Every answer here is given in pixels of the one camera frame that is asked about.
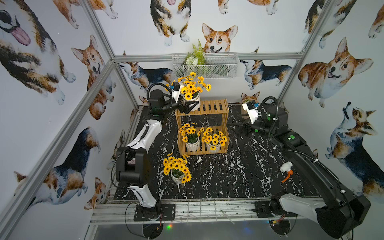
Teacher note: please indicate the aluminium front rail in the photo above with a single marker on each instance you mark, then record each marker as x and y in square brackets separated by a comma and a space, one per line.
[185, 212]

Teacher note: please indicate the aluminium cage frame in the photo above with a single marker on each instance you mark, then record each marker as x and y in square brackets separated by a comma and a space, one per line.
[51, 57]

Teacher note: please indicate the white orange spray bottle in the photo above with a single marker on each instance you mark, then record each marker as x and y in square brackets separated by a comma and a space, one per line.
[287, 168]

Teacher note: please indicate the sunflower pot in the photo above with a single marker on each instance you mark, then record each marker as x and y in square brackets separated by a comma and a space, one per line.
[214, 139]
[191, 86]
[190, 136]
[177, 168]

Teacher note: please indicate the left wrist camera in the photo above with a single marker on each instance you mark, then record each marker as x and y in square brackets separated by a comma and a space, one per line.
[175, 88]

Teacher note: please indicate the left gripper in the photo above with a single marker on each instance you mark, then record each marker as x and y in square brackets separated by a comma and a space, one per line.
[181, 106]

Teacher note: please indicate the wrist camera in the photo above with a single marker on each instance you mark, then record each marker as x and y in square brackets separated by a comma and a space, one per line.
[253, 112]
[175, 88]

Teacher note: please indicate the white wire mesh basket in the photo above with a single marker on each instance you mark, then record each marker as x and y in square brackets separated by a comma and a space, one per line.
[218, 66]

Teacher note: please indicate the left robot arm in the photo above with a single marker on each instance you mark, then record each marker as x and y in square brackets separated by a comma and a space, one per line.
[132, 163]

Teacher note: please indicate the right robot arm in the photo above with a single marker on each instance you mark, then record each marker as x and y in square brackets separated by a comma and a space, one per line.
[339, 211]

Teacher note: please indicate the wooden two-tier plant shelf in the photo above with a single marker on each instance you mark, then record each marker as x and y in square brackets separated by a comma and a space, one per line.
[207, 108]

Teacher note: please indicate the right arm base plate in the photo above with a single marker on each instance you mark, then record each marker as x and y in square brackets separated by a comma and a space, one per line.
[269, 209]

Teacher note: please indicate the green fern white flower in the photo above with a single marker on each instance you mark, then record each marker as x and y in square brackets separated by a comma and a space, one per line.
[197, 57]

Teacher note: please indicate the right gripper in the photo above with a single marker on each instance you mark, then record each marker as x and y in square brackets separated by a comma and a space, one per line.
[247, 124]

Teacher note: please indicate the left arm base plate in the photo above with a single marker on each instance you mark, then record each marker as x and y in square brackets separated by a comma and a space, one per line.
[166, 212]

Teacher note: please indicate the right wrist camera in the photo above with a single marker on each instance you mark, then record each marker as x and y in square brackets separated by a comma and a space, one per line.
[253, 112]

